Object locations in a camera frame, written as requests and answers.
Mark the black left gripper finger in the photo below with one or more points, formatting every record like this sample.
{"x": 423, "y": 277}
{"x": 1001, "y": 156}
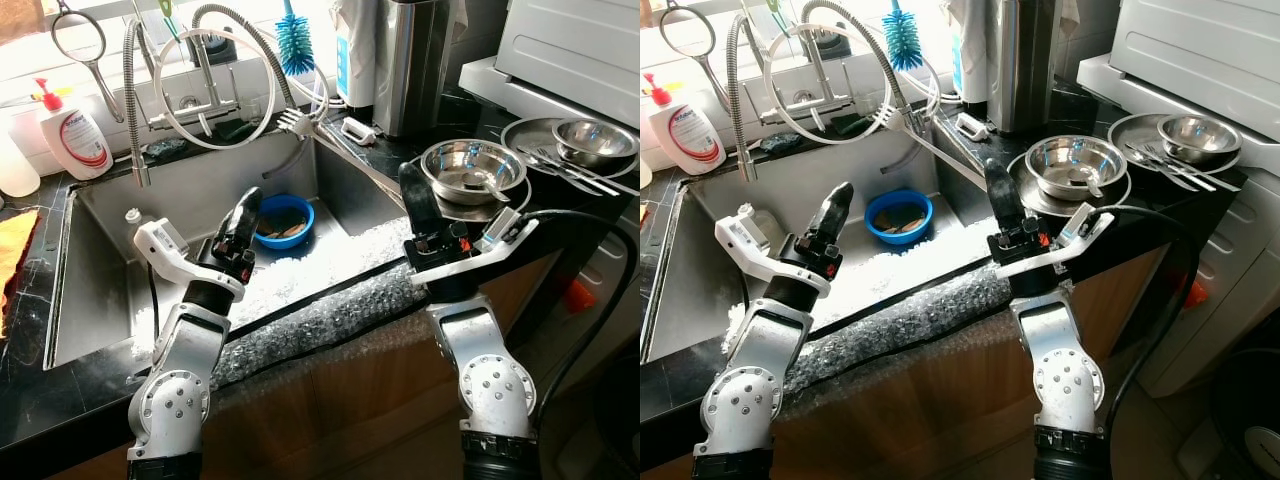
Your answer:
{"x": 238, "y": 228}
{"x": 844, "y": 212}
{"x": 253, "y": 215}
{"x": 826, "y": 226}

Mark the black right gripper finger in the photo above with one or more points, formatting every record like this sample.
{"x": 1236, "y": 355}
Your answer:
{"x": 1016, "y": 214}
{"x": 432, "y": 218}
{"x": 414, "y": 200}
{"x": 1000, "y": 198}

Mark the steel fork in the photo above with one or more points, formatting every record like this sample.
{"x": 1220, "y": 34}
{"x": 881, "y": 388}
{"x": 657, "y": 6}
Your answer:
{"x": 1170, "y": 168}
{"x": 1200, "y": 172}
{"x": 291, "y": 121}
{"x": 560, "y": 172}
{"x": 590, "y": 175}
{"x": 887, "y": 115}

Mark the brown green sponge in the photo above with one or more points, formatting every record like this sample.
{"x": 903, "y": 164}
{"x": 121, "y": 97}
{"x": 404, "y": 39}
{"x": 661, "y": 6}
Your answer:
{"x": 285, "y": 228}
{"x": 900, "y": 222}

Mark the clear plastic bottle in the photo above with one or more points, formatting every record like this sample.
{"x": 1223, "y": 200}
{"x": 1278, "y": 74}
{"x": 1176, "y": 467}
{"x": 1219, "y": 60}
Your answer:
{"x": 133, "y": 215}
{"x": 775, "y": 228}

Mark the blue plastic bowl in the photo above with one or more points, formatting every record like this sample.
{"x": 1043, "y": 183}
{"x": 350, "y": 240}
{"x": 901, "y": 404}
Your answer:
{"x": 300, "y": 238}
{"x": 920, "y": 232}

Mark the medium steel bowl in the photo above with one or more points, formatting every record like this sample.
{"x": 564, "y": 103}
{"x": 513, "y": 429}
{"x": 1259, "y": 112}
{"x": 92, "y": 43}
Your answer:
{"x": 470, "y": 165}
{"x": 1075, "y": 160}

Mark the steel spoon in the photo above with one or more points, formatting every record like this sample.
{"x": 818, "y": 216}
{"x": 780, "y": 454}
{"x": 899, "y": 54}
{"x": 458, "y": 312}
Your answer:
{"x": 1092, "y": 185}
{"x": 497, "y": 188}

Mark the white plastic clip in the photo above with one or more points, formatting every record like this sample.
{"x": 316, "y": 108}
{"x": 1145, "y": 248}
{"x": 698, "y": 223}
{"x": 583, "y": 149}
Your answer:
{"x": 358, "y": 131}
{"x": 971, "y": 126}

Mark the dark green scouring pad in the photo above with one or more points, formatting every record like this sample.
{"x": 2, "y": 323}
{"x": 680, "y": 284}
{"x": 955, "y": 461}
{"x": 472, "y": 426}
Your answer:
{"x": 165, "y": 150}
{"x": 778, "y": 145}
{"x": 848, "y": 124}
{"x": 235, "y": 130}

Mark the bubble wrap sheet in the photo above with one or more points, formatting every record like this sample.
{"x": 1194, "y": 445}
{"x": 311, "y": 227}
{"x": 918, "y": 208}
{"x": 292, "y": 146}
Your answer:
{"x": 900, "y": 330}
{"x": 320, "y": 325}

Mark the steel tap base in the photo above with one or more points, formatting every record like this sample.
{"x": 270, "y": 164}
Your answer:
{"x": 195, "y": 115}
{"x": 800, "y": 110}

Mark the steel sink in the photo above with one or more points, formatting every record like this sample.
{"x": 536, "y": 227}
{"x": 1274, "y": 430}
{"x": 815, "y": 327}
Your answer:
{"x": 110, "y": 260}
{"x": 700, "y": 260}

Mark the steel plate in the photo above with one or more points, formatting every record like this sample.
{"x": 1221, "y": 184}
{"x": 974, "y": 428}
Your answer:
{"x": 530, "y": 135}
{"x": 1135, "y": 130}

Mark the tall steel canister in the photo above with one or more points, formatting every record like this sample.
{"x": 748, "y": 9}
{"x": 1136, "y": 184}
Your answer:
{"x": 1025, "y": 65}
{"x": 420, "y": 70}

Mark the white unit blue label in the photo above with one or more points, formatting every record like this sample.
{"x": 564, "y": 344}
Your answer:
{"x": 968, "y": 55}
{"x": 355, "y": 60}

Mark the orange plastic object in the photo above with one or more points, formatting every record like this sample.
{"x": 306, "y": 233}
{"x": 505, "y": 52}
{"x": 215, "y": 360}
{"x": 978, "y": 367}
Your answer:
{"x": 580, "y": 297}
{"x": 1193, "y": 294}

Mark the white soap pump bottle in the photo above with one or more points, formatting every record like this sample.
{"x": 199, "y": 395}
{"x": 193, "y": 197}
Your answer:
{"x": 690, "y": 138}
{"x": 75, "y": 145}

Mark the blue bottle brush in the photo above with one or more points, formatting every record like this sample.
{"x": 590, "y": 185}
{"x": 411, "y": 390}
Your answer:
{"x": 902, "y": 40}
{"x": 295, "y": 48}

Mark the small steel bowl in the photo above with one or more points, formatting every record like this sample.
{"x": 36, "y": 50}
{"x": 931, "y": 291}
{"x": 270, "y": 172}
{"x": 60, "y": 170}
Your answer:
{"x": 595, "y": 140}
{"x": 1200, "y": 138}

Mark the round steel strainer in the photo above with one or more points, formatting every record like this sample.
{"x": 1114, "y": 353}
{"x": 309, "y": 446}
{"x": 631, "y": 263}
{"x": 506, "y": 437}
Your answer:
{"x": 718, "y": 80}
{"x": 105, "y": 88}

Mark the wooden sink cabinet front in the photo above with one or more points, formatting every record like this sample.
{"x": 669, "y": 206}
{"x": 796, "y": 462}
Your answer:
{"x": 330, "y": 420}
{"x": 900, "y": 430}

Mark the white washing machine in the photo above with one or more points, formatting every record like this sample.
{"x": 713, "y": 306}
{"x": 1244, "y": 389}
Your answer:
{"x": 1230, "y": 290}

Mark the white countertop appliance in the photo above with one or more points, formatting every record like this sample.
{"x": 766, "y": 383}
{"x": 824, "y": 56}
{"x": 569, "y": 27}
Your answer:
{"x": 1190, "y": 50}
{"x": 570, "y": 50}

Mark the orange cloth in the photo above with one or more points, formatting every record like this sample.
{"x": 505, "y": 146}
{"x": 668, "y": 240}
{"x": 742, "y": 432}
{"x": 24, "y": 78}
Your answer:
{"x": 12, "y": 255}

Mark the plain white plastic bottle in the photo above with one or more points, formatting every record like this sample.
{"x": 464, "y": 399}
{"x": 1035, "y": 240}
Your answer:
{"x": 15, "y": 165}

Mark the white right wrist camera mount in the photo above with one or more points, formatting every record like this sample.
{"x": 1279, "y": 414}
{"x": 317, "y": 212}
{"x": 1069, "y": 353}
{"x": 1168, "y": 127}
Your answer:
{"x": 1080, "y": 228}
{"x": 500, "y": 240}

